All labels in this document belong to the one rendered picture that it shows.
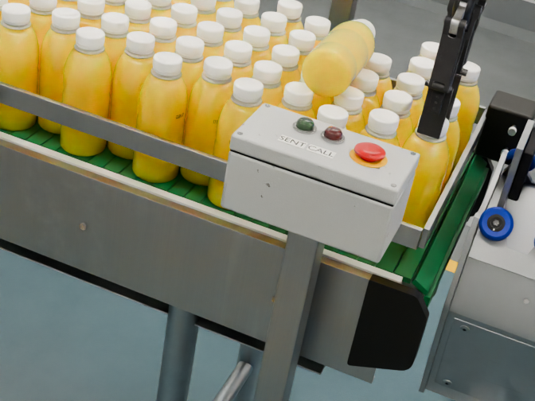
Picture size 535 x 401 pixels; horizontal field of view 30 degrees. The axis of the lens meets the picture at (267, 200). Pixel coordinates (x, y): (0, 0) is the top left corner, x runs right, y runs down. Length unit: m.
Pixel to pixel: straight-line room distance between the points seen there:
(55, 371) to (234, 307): 1.06
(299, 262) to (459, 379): 0.41
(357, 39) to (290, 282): 0.34
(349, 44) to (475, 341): 0.45
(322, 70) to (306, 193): 0.22
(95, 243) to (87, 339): 1.05
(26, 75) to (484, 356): 0.76
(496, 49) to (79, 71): 3.39
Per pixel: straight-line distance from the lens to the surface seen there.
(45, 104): 1.42
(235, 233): 1.33
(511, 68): 4.45
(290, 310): 1.26
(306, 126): 1.16
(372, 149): 1.13
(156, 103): 1.33
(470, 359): 1.48
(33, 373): 2.40
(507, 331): 1.40
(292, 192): 1.13
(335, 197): 1.12
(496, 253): 1.36
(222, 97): 1.34
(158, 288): 1.44
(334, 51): 1.28
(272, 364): 1.32
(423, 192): 1.33
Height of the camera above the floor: 1.64
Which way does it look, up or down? 32 degrees down
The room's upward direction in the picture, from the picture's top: 11 degrees clockwise
